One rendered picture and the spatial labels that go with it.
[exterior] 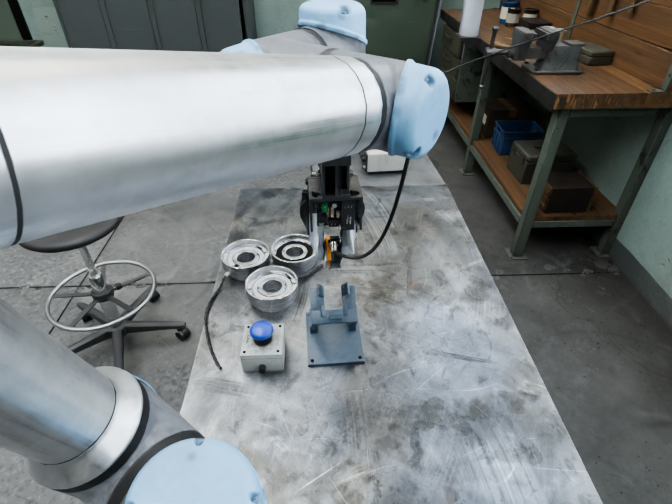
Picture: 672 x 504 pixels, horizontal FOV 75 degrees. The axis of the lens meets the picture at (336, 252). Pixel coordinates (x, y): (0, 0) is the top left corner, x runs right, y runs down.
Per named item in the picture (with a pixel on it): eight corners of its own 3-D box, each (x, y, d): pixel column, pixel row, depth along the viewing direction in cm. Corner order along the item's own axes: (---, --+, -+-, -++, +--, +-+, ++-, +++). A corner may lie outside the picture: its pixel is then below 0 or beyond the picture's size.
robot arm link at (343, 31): (276, 3, 46) (326, -6, 52) (284, 106, 53) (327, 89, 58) (335, 11, 42) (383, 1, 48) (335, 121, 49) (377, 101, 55)
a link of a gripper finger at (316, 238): (305, 277, 67) (310, 227, 61) (304, 254, 71) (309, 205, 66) (326, 278, 67) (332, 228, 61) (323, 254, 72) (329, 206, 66)
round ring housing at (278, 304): (265, 323, 84) (263, 308, 82) (238, 294, 91) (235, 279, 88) (309, 298, 90) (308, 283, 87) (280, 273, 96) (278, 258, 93)
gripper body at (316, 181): (308, 236, 60) (304, 155, 52) (306, 203, 67) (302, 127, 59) (363, 233, 60) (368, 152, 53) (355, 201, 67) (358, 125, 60)
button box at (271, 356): (247, 341, 81) (244, 322, 78) (286, 340, 81) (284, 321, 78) (241, 377, 74) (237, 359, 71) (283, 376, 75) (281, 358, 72)
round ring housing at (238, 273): (247, 247, 103) (245, 233, 101) (280, 264, 99) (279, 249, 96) (213, 270, 97) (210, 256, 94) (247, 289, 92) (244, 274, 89)
